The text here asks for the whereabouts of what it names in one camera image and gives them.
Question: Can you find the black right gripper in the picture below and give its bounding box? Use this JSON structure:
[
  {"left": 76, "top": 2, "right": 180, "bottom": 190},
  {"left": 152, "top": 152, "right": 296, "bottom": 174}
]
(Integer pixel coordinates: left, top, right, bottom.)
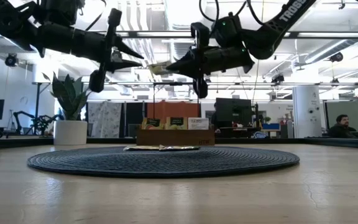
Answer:
[{"left": 165, "top": 22, "right": 256, "bottom": 100}]

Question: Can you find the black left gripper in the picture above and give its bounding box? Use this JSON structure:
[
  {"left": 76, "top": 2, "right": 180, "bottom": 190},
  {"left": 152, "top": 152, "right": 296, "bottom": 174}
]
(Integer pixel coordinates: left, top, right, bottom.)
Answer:
[{"left": 68, "top": 8, "right": 145, "bottom": 93}]

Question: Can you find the yellow tea packet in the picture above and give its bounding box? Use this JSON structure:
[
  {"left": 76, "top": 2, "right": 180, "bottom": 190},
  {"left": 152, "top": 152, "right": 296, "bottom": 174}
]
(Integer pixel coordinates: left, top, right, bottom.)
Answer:
[
  {"left": 149, "top": 61, "right": 175, "bottom": 76},
  {"left": 122, "top": 144, "right": 162, "bottom": 152}
]

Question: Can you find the dark green tea packet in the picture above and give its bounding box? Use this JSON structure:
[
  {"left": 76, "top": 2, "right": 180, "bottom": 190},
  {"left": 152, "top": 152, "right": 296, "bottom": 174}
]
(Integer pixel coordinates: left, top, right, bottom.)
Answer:
[{"left": 165, "top": 116, "right": 188, "bottom": 131}]

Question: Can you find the brown wooden organizer box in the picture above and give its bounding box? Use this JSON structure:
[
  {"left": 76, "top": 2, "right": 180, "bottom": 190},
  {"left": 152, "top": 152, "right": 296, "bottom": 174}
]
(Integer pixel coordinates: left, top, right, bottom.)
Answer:
[{"left": 135, "top": 127, "right": 216, "bottom": 146}]

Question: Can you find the round dark woven placemat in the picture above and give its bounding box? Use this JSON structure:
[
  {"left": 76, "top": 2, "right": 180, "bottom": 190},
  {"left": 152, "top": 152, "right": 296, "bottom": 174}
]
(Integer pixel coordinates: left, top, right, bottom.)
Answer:
[{"left": 26, "top": 145, "right": 301, "bottom": 179}]

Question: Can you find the long ceiling light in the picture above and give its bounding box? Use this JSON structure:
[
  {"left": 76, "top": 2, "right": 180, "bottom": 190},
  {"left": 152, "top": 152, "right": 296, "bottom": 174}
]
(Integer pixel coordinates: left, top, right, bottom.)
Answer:
[
  {"left": 116, "top": 30, "right": 192, "bottom": 38},
  {"left": 290, "top": 30, "right": 358, "bottom": 38}
]

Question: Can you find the black monitor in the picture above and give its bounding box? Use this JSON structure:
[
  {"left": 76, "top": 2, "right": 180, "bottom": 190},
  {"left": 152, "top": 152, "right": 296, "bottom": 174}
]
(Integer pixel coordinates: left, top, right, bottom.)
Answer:
[{"left": 214, "top": 98, "right": 254, "bottom": 125}]

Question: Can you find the grey patterned curtain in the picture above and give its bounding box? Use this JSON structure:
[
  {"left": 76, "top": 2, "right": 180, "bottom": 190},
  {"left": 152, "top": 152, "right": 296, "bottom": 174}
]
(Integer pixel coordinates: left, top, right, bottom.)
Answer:
[{"left": 87, "top": 101, "right": 122, "bottom": 138}]

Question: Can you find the green plant in white pot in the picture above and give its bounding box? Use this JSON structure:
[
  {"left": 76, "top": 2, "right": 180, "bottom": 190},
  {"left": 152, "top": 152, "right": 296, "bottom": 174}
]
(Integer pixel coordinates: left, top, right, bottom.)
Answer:
[{"left": 41, "top": 71, "right": 93, "bottom": 146}]

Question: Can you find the black pole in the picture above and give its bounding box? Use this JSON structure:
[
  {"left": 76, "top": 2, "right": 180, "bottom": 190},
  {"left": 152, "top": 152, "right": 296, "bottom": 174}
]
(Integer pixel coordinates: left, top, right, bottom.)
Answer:
[{"left": 34, "top": 82, "right": 42, "bottom": 127}]

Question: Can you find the black distant machine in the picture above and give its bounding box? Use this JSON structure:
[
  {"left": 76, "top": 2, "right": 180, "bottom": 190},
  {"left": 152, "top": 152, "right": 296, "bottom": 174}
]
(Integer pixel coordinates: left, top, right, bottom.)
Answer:
[{"left": 12, "top": 110, "right": 65, "bottom": 135}]

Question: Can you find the white round column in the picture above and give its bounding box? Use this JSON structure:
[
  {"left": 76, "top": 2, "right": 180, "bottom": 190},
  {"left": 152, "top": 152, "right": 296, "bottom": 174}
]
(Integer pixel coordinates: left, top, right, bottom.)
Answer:
[{"left": 292, "top": 85, "right": 323, "bottom": 138}]

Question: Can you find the person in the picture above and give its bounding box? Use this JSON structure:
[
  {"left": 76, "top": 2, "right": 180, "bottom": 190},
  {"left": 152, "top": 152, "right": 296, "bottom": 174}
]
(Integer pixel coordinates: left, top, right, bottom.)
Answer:
[{"left": 328, "top": 114, "right": 358, "bottom": 139}]

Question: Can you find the grey green partition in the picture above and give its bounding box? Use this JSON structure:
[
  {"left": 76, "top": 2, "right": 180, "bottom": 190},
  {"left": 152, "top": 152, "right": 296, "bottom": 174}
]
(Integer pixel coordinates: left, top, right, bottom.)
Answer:
[{"left": 324, "top": 101, "right": 358, "bottom": 139}]

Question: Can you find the silver ceiling duct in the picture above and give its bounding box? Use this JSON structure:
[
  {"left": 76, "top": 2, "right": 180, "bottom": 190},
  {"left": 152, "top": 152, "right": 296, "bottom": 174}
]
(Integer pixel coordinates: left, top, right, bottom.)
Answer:
[{"left": 163, "top": 0, "right": 208, "bottom": 97}]

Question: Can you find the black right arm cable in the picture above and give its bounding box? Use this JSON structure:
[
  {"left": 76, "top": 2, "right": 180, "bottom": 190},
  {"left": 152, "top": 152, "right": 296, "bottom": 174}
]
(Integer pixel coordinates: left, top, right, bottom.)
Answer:
[{"left": 199, "top": 0, "right": 264, "bottom": 26}]

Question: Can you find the orange partition wall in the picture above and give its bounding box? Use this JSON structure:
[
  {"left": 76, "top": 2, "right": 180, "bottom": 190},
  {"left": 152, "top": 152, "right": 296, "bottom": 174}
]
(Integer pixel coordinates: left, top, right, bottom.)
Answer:
[{"left": 146, "top": 100, "right": 200, "bottom": 125}]

